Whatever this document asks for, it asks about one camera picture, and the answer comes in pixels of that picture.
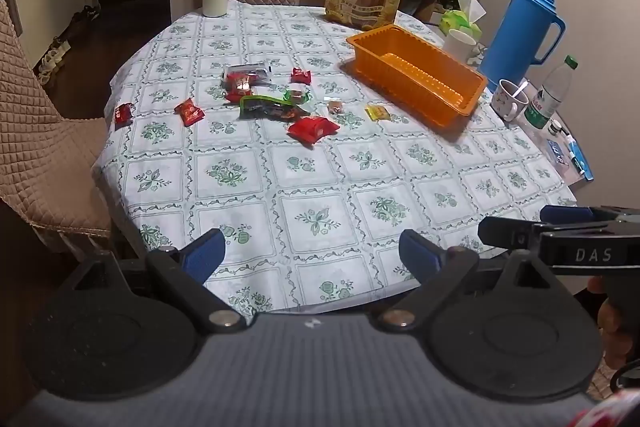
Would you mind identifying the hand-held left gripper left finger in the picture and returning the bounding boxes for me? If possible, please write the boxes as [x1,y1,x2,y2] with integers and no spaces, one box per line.
[75,228,247,335]

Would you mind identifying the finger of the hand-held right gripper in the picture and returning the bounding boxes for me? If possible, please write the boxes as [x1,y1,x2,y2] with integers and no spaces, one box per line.
[477,217,591,253]
[540,205,596,225]

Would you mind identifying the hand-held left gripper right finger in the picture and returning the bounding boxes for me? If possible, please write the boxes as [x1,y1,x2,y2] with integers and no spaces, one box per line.
[377,229,556,333]

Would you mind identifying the medium red snack packet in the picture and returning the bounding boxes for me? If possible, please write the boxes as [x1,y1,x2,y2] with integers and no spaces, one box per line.
[174,98,206,126]

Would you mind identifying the green and black snack packet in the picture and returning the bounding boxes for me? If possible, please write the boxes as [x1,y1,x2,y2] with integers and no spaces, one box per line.
[239,95,308,122]

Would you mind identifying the large red and white snack packet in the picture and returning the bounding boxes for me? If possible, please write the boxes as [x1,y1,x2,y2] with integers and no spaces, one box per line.
[286,116,341,148]

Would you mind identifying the orange plastic tray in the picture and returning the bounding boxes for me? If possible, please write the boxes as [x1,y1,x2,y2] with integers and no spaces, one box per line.
[346,25,488,130]

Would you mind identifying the clear plastic snack packet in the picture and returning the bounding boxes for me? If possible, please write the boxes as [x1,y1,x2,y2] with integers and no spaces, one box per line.
[222,63,272,90]

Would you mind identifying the person's right hand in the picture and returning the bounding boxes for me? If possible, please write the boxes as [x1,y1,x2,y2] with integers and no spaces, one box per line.
[586,276,640,375]

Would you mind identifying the blue flat box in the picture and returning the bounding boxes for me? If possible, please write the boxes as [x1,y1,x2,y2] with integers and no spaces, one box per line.
[545,137,595,182]

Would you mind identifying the clear plastic water bottle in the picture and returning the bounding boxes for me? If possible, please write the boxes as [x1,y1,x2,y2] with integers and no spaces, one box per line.
[524,55,579,130]

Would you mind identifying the patterned white mug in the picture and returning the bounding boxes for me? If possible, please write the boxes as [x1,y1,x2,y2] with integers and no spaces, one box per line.
[490,78,530,122]

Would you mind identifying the red and white garment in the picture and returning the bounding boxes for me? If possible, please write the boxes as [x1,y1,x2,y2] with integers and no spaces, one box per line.
[570,392,636,427]

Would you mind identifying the plain white cup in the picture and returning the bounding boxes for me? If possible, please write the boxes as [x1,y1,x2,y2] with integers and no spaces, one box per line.
[442,29,480,65]

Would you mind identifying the blue thermos jug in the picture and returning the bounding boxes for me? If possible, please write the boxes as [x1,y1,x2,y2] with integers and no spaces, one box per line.
[479,0,567,80]

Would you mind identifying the beige quilted chair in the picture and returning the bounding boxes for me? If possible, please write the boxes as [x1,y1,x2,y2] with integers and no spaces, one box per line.
[0,0,113,253]

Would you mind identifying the green tissue pack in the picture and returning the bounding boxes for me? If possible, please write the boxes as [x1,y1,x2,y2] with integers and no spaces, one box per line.
[440,0,487,38]

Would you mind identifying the pair of light shoes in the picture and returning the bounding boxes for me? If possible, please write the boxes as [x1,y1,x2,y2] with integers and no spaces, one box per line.
[37,38,71,78]

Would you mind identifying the pair of dark shoes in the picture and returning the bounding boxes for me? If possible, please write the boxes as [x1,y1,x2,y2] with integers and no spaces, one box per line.
[70,5,101,25]

